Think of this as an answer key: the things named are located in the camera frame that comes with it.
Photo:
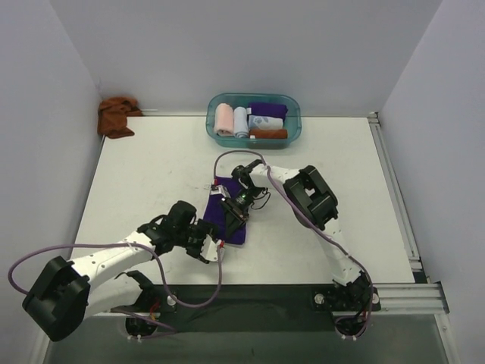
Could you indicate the aluminium front rail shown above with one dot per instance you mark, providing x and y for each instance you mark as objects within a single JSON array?
[{"x": 414, "y": 298}]

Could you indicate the teal plastic basket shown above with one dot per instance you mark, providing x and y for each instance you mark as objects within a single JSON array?
[{"x": 292, "y": 123}]

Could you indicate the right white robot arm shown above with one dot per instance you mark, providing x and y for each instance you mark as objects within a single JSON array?
[{"x": 314, "y": 205}]

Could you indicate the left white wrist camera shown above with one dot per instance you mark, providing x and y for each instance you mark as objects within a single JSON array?
[{"x": 212, "y": 250}]

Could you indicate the white patterned rolled towel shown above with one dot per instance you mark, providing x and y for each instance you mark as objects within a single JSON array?
[{"x": 264, "y": 122}]

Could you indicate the purple towel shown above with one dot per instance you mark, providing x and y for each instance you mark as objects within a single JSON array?
[
  {"x": 214, "y": 212},
  {"x": 267, "y": 109}
]

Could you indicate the aluminium right side rail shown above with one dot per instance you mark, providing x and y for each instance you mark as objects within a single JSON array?
[{"x": 410, "y": 244}]

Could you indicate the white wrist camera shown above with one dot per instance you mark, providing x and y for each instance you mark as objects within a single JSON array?
[
  {"x": 219, "y": 192},
  {"x": 212, "y": 250}
]

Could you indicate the pink rolled towel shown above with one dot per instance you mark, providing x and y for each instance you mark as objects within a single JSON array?
[{"x": 224, "y": 120}]

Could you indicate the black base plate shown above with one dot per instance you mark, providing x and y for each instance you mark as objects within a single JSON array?
[{"x": 256, "y": 309}]

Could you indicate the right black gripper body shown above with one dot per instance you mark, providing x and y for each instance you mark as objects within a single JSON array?
[{"x": 235, "y": 211}]

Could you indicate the light blue rolled towel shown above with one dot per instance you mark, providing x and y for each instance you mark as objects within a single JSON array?
[{"x": 240, "y": 127}]

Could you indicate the purple folded towel in basket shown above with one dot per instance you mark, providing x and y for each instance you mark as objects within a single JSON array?
[{"x": 267, "y": 109}]

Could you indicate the brown rolled towel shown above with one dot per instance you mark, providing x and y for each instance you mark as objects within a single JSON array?
[{"x": 259, "y": 134}]

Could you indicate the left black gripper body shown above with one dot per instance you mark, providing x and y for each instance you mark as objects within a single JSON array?
[{"x": 199, "y": 242}]

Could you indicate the brown towel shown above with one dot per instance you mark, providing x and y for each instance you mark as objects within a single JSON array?
[
  {"x": 113, "y": 114},
  {"x": 259, "y": 134}
]

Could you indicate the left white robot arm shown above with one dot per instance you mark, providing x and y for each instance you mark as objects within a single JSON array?
[{"x": 69, "y": 291}]

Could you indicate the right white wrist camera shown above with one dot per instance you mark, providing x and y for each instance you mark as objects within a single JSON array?
[{"x": 219, "y": 192}]

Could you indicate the aluminium rail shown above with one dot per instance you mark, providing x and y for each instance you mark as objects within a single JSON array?
[
  {"x": 410, "y": 244},
  {"x": 414, "y": 298}
]

